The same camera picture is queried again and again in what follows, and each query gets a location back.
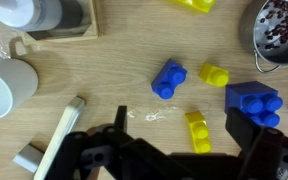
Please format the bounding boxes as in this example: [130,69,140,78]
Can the red beans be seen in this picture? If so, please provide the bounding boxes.
[258,0,288,51]

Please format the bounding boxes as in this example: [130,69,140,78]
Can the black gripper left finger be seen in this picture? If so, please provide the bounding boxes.
[45,105,185,180]

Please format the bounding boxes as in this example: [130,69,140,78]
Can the white power strip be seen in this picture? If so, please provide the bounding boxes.
[33,96,87,180]

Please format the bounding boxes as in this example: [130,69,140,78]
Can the grey plug on strip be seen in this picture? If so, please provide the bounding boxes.
[13,143,46,174]

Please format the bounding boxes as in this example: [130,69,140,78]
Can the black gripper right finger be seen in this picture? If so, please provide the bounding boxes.
[225,107,288,180]

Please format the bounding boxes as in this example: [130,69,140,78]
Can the small wooden crate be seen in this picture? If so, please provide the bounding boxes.
[17,0,103,43]

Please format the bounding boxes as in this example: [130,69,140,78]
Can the metal bowl with beans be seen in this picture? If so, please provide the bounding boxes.
[239,0,288,74]

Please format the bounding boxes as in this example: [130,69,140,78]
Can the yellow three-stud lego brick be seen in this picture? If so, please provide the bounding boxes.
[184,110,213,154]

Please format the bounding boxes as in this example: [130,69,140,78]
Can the white ceramic mug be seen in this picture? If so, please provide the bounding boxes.
[0,46,39,121]

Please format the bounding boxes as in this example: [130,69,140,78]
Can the blue four-stud lego brick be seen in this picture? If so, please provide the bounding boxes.
[224,80,284,129]

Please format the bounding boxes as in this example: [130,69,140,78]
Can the long yellow lego brick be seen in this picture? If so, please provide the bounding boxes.
[165,0,217,14]

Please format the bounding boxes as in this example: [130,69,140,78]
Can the blue two-stud lego brick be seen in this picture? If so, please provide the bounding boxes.
[150,58,189,101]

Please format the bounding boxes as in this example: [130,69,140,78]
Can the yellow one-stud lego brick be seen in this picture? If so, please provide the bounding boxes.
[198,62,231,89]

